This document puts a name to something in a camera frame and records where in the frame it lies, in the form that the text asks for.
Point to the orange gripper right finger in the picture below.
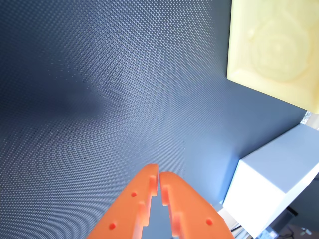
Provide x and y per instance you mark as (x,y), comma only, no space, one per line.
(194,214)

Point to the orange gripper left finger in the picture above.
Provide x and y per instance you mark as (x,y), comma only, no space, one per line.
(124,211)

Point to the yellow block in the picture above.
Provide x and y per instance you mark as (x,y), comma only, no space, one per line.
(271,49)

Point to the white box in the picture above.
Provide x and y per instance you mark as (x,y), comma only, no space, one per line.
(261,189)

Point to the dark grey textured mat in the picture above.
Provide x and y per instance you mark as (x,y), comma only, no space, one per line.
(112,87)

